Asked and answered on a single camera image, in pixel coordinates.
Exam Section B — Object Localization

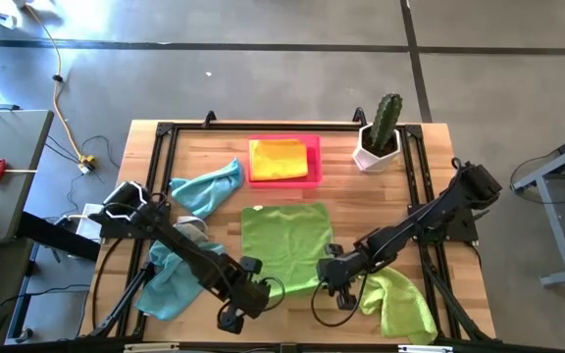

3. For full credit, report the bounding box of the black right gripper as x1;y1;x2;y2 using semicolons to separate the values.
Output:
317;243;365;311

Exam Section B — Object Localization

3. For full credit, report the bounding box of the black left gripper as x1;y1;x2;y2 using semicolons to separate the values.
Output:
216;255;272;335

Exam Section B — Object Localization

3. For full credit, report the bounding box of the green microfiber towel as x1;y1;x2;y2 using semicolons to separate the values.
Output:
240;201;335;299

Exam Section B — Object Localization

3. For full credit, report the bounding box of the lime microfiber towel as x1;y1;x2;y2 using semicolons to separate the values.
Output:
359;267;439;346

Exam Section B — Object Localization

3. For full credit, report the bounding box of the teal microfiber towel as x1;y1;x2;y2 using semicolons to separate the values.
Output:
133;239;228;323
169;157;245;221

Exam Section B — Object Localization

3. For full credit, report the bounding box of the grey microfiber towel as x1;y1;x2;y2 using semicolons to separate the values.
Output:
173;215;210;244

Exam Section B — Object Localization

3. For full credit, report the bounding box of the yellow microfiber towel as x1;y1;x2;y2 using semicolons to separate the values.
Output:
248;138;310;182

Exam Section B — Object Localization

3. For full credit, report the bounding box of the pink plastic tray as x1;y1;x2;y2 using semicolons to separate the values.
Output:
245;133;324;190

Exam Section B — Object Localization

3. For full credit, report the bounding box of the white faceted plant pot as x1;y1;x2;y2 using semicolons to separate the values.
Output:
351;123;403;174

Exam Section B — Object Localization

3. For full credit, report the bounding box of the green cactus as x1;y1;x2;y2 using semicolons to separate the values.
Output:
370;92;404;152

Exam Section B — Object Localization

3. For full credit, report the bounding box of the white power adapter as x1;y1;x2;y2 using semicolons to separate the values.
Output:
74;203;105;244

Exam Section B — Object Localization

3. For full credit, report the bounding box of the black table beam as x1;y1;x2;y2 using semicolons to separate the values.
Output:
16;211;102;262

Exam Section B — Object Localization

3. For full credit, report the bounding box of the grey table leg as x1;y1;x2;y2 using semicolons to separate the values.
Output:
5;242;38;344

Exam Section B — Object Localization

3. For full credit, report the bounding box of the grey side table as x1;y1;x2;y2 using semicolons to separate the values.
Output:
0;109;55;245

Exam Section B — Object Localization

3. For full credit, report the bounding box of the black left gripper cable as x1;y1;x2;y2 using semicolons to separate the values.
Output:
261;276;286;313

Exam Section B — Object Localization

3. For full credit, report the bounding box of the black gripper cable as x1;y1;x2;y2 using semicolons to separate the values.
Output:
261;276;286;313
310;278;363;328

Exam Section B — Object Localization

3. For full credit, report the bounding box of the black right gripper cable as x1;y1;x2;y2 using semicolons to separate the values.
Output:
310;278;363;328

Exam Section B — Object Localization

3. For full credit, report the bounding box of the silver metal bracket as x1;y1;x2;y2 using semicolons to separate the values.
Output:
124;342;180;353
398;344;453;353

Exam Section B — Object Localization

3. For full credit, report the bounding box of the black aluminium table frame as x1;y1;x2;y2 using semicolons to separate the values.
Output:
78;108;497;344

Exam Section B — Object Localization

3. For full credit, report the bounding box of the grey metal table frame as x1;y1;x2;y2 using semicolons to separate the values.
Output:
510;125;565;288

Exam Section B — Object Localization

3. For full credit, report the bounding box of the thin black floor cable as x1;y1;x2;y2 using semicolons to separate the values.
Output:
44;134;121;217

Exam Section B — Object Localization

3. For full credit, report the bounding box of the yellow floor cable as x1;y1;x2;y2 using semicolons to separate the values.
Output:
22;3;96;176

